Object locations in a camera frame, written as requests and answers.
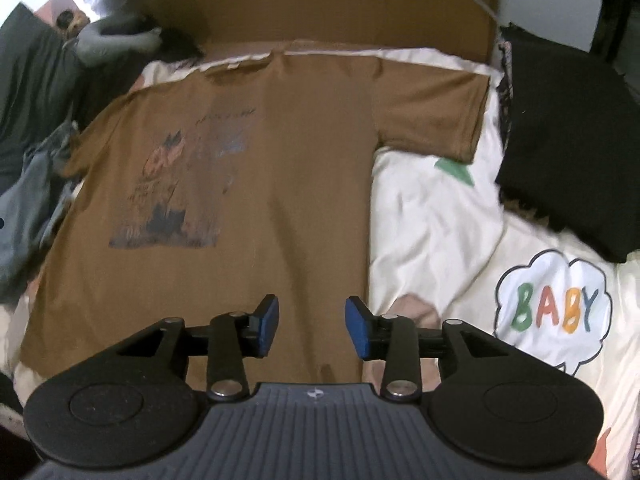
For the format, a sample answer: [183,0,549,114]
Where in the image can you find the brown printed t-shirt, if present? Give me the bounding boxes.
[20,50,491,391]

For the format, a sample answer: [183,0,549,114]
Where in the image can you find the dark desk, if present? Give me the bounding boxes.
[592,0,640,78]

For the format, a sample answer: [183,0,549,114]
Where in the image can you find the black folded cloth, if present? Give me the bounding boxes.
[495,25,640,263]

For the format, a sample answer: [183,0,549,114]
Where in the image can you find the dark grey pillow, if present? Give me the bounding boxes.
[0,2,86,181]

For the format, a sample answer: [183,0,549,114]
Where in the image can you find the grey neck pillow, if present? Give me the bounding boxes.
[75,5,163,68]

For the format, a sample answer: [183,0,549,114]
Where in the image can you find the small brown plush toy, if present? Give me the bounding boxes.
[55,7,91,38]

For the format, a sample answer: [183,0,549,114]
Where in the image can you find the leopard patterned cloth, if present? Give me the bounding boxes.
[492,40,516,151]

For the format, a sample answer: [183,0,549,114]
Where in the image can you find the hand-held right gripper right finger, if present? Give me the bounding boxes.
[345,296,566,402]

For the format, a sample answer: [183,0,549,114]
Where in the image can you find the brown cardboard sheet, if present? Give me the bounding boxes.
[135,0,501,63]

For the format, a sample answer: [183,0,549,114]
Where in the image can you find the white bear printed blanket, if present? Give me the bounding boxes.
[0,47,640,480]

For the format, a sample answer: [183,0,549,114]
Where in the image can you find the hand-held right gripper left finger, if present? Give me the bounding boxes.
[65,295,280,402]

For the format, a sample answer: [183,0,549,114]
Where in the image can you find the black crumpled cloth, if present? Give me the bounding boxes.
[75,25,206,126]

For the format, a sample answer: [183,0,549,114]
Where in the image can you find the blue denim jeans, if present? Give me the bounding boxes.
[0,120,83,306]

